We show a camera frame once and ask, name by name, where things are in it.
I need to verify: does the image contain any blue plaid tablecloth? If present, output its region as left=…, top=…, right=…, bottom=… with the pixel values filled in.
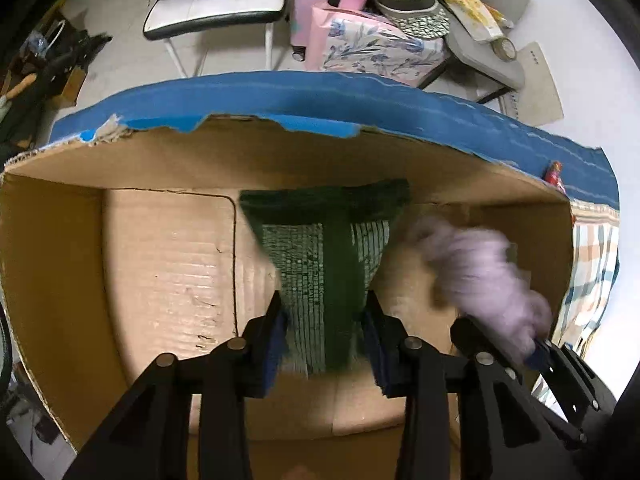
left=47, top=72, right=618, bottom=440

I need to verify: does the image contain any red floral snack packet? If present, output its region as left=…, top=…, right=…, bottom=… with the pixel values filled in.
left=544, top=160, right=566, bottom=194

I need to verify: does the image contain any grey chair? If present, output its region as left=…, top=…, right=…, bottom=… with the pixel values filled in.
left=425, top=0, right=529, bottom=96

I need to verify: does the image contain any tape roll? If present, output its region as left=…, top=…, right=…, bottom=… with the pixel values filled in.
left=490, top=37, right=518, bottom=62

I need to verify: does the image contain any pink floral bag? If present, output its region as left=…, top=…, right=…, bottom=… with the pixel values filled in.
left=305, top=6, right=448, bottom=88

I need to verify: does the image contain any green snack bag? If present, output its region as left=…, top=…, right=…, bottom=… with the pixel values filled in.
left=240, top=179, right=410, bottom=376

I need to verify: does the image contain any beige flat board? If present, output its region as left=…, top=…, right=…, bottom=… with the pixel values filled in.
left=499, top=42, right=564, bottom=127

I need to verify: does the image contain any white black chair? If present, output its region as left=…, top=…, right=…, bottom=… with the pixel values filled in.
left=142, top=0, right=288, bottom=78

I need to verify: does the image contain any large cardboard box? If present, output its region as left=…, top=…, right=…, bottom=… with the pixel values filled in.
left=1, top=117, right=573, bottom=448

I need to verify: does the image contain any yellow white package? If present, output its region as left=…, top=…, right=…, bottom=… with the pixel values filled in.
left=445, top=0, right=514, bottom=44

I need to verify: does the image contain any lilac soft cloth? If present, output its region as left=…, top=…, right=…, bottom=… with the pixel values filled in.
left=411, top=216, right=552, bottom=364

